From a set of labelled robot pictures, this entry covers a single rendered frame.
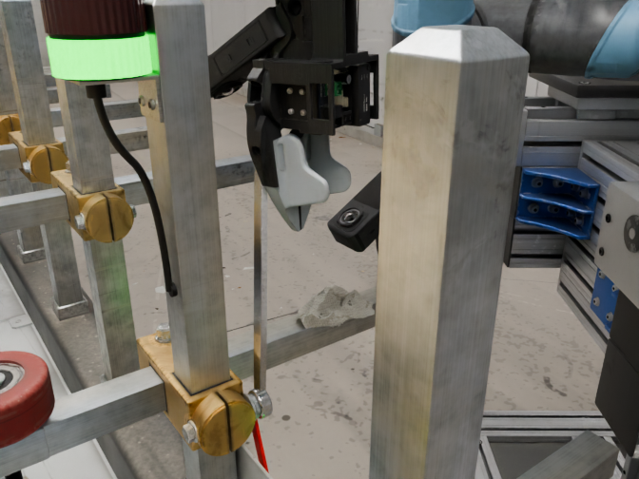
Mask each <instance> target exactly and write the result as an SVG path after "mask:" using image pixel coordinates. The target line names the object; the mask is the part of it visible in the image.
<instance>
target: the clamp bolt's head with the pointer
mask: <svg viewBox="0 0 639 479"><path fill-rule="evenodd" d="M243 398H244V399H245V400H246V401H247V402H248V403H249V404H250V405H251V406H252V408H253V409H254V411H255V415H256V421H255V426H254V429H253V430H252V432H253V437H254V442H255V446H256V451H257V455H258V459H259V462H260V464H261V465H262V466H263V467H264V468H265V470H266V471H267V472H268V473H269V471H268V467H267V463H266V458H265V454H264V449H263V444H262V440H261V433H260V428H259V423H258V419H257V418H258V417H260V414H261V409H260V406H259V403H258V401H257V399H256V397H255V396H254V395H253V394H252V393H250V394H247V393H244V394H243Z"/></svg>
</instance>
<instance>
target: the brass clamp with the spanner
mask: <svg viewBox="0 0 639 479"><path fill-rule="evenodd" d="M156 334H157V333H155V334H152V335H147V336H143V337H140V338H138V339H137V340H136V343H137V350H138V357H139V364H140V370H141V369H143V368H146V367H149V366H151V368H152V369H153V370H154V371H155V373H156V374H157V375H158V376H159V377H160V378H161V379H162V381H163V382H164V389H165V404H166V411H164V413H165V415H166V416H167V417H168V419H169V420H170V422H171V423H172V424H173V426H174V427H175V428H176V430H177V431H178V432H179V434H180V435H181V437H182V438H183V439H184V441H185V442H186V444H187V445H188V446H189V447H190V448H191V450H193V451H195V450H198V449H203V451H204V452H205V453H207V454H209V455H212V456H223V455H226V454H228V453H230V451H231V452H232V451H234V450H236V449H238V448H239V447H240V446H241V445H242V444H243V443H244V442H245V441H246V440H247V439H248V437H249V436H250V434H251V432H252V430H253V429H254V426H255V421H256V415H255V411H254V409H253V408H252V406H251V405H250V404H249V403H248V402H247V401H246V400H245V399H244V398H243V389H242V381H241V380H240V379H239V378H238V377H237V376H236V375H235V374H234V373H233V372H232V371H231V370H230V379H229V380H226V381H224V382H222V383H220V384H217V385H215V386H212V387H210V388H207V389H205V390H202V391H200V392H197V393H193V394H192V393H190V391H189V390H188V389H187V388H186V387H185V385H184V384H183V383H182V382H181V380H180V379H179V378H178V377H177V376H176V375H175V372H174V364H173V355H172V347H171V342H170V343H160V342H158V341H156V338H155V336H156Z"/></svg>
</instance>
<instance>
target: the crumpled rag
mask: <svg viewBox="0 0 639 479"><path fill-rule="evenodd" d="M372 304H373V302H371V301H365V300H364V299H363V298H362V296H361V295H360V294H359V292H358V291H357V290H352V292H350V293H349V292H348V291H347V290H345V289H344V288H342V287H340V286H338V285H335V284H333V285H331V286H326V287H325V288H324V289H323V290H322V291H319V292H318V293H317V294H315V295H314V296H312V297H310V298H309V299H308V302H307V303H306V304H305V305H303V306H302V307H301V308H300V309H299V311H298V313H300V317H299V318H298V320H297V321H299V320H301V321H302V323H303V325H304V327H305V329H306V328H307V329H308V328H310V327H311V328H313V327H314V328H317V327H320V326H321V327H322V326H323V327H324V326H325V327H326V326H331V328H332V327H333V328H334V326H336V327H337V325H338V326H341V325H340V323H342V324H343V322H344V321H345V319H346V320H348V319H349V318H350V319H351V318H355V319H357V318H364V317H368V316H371V315H372V314H373V313H374V310H373V308H372V307H373V306H372Z"/></svg>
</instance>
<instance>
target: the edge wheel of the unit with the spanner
mask: <svg viewBox="0 0 639 479"><path fill-rule="evenodd" d="M54 403H55V398H54V393H53V388H52V385H51V380H50V375H49V370H48V365H47V363H46V362H45V360H44V359H43V358H41V357H40V356H38V355H36V354H31V353H28V352H22V351H4V352H0V449H2V448H4V447H7V446H10V445H12V444H15V443H17V442H19V441H21V440H23V439H24V438H26V437H28V436H29V435H31V434H32V433H34V432H35V431H37V430H38V429H39V428H40V427H41V426H42V425H43V424H44V423H45V422H46V421H47V420H48V419H49V417H50V415H51V414H52V412H53V409H54ZM5 479H23V475H22V471H21V470H18V471H16V472H14V473H12V474H11V475H10V476H5Z"/></svg>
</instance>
